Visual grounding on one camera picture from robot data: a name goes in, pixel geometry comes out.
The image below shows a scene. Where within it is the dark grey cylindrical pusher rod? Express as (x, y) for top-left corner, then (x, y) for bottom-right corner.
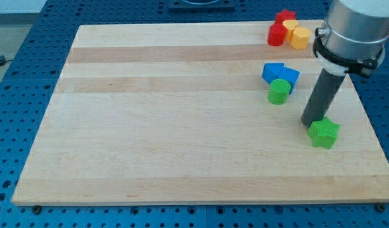
(301, 68), (345, 127)

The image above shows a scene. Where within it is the green star block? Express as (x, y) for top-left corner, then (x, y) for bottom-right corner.
(307, 117), (341, 149)

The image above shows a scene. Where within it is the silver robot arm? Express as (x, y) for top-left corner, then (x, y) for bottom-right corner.
(301, 0), (389, 127)

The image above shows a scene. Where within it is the red star block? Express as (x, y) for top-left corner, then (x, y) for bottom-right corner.
(274, 9), (297, 24)

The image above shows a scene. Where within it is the wooden board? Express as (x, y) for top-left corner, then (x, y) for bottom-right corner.
(11, 22), (389, 206)

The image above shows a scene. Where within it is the blue cube block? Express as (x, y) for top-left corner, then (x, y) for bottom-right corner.
(277, 67), (300, 94)

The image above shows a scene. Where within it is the green cylinder block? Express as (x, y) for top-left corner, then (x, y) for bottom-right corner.
(267, 79), (291, 105)

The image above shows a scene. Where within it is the yellow hexagon block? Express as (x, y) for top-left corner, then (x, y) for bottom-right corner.
(290, 27), (311, 49)

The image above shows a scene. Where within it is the blue triangular block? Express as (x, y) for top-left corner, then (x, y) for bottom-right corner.
(261, 63), (284, 84)

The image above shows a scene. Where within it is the yellow heart block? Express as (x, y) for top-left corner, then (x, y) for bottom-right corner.
(282, 19), (299, 42)

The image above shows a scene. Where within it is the red cylinder block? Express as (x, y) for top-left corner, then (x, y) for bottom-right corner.
(267, 23), (287, 46)

